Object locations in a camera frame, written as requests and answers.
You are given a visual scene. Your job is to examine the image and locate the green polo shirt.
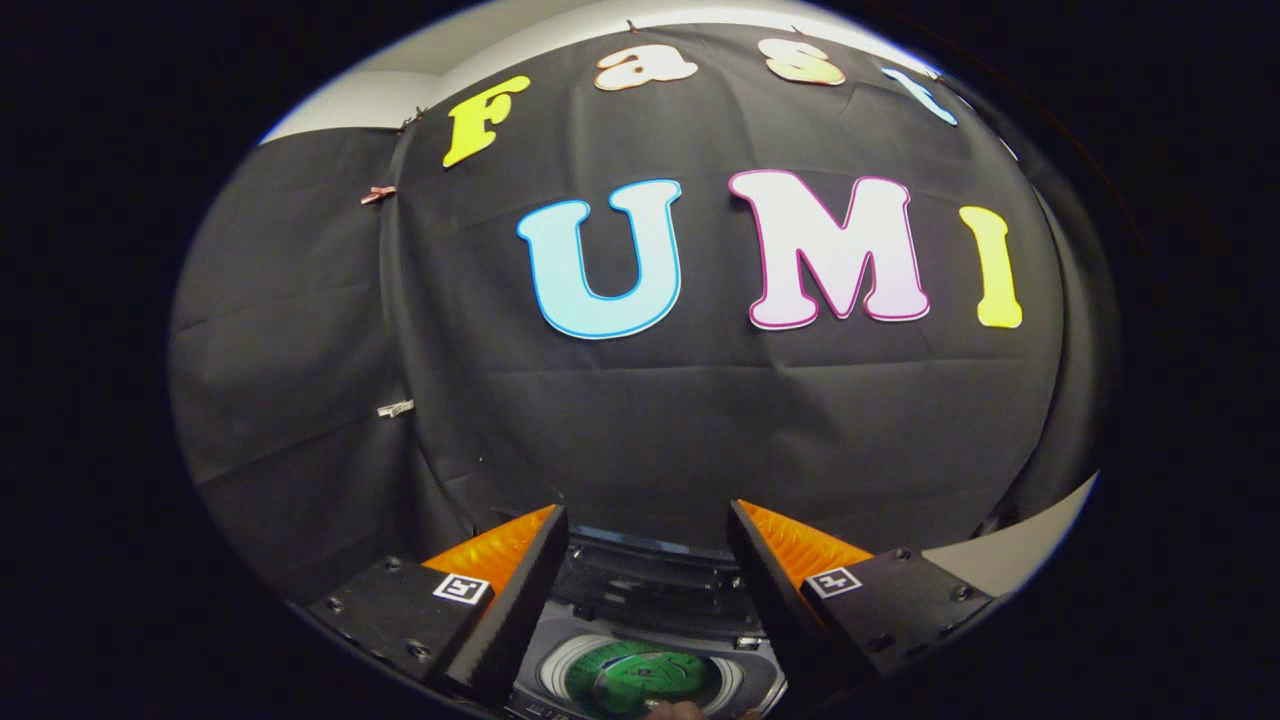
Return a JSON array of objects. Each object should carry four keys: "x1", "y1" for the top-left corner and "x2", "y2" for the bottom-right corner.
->
[{"x1": 565, "y1": 640, "x2": 723, "y2": 717}]

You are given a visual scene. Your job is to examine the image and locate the black backdrop cloth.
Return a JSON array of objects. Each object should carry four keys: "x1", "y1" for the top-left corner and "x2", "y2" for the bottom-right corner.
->
[{"x1": 168, "y1": 22, "x2": 1121, "y2": 601}]

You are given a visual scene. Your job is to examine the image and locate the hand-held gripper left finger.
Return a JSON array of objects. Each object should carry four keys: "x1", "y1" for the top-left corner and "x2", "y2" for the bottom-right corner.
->
[{"x1": 305, "y1": 505, "x2": 569, "y2": 709}]

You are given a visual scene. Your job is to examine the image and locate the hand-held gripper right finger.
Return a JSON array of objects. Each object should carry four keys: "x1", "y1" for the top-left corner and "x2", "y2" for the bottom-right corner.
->
[{"x1": 726, "y1": 498, "x2": 994, "y2": 703}]

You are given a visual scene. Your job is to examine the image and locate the small dark washing machine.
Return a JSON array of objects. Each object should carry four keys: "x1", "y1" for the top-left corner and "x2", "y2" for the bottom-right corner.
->
[{"x1": 500, "y1": 600, "x2": 791, "y2": 720}]

